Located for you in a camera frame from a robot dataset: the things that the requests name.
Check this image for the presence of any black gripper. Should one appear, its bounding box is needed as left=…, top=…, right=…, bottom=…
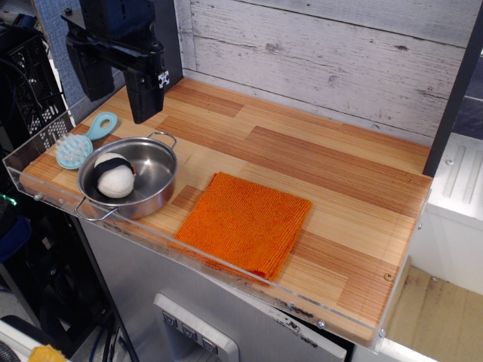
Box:
left=61, top=1, right=170, bottom=124

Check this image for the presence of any light blue scrub brush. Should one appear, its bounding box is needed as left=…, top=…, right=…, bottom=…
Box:
left=56, top=112, right=118, bottom=170

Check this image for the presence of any dark grey left post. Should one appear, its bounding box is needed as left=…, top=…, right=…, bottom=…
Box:
left=154, top=0, right=183, bottom=90

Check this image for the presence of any clear acrylic table guard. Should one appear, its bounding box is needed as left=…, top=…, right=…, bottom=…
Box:
left=8, top=106, right=431, bottom=347

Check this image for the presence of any white black plush ball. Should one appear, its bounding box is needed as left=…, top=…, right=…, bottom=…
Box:
left=93, top=152, right=137, bottom=199

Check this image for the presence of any dark grey post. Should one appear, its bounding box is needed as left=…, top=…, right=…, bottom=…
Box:
left=423, top=2, right=482, bottom=177
left=154, top=0, right=183, bottom=90

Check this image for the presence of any stainless steel pot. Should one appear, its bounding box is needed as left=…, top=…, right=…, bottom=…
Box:
left=75, top=131, right=177, bottom=222

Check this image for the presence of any black perforated crate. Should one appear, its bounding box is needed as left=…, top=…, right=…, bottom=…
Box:
left=1, top=29, right=66, bottom=148

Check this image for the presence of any white toy cabinet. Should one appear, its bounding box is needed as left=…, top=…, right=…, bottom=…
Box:
left=408, top=133, right=482, bottom=294

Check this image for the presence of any orange cloth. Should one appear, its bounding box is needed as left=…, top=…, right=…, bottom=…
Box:
left=172, top=173, right=312, bottom=281

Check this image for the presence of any dark grey right post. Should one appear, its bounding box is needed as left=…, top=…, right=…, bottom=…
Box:
left=423, top=2, right=482, bottom=177

